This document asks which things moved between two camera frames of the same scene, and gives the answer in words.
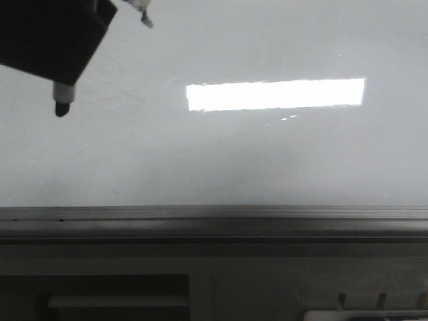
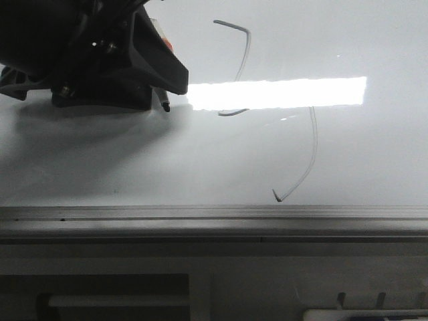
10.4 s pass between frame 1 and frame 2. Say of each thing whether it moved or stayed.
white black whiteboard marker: moved
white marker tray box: stayed
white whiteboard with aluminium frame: stayed
